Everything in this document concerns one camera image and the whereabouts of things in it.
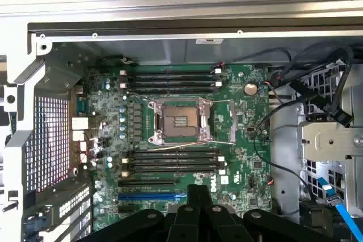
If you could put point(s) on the short black expansion slot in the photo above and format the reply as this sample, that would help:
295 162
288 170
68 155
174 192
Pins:
126 208

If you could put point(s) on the green motherboard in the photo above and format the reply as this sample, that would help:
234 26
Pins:
241 154

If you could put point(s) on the white case label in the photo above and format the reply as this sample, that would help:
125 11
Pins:
210 40

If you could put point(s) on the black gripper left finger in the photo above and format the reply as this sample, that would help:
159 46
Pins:
184 225

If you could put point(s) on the open PC case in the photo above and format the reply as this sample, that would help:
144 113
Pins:
170 52

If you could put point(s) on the blue expansion slot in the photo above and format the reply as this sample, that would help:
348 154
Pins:
147 196

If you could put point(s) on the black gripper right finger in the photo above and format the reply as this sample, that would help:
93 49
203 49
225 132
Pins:
218 225

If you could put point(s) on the round coin battery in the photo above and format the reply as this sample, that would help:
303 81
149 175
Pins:
251 89

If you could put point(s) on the CPU socket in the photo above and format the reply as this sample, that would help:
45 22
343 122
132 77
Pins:
178 120

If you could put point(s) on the silver disk bay cage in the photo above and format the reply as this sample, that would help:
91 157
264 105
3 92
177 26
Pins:
326 140

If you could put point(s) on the long black expansion slot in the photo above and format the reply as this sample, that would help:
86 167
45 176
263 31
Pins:
147 182

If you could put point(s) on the thin metal locking lever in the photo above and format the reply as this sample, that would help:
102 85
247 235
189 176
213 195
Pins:
218 142
224 101

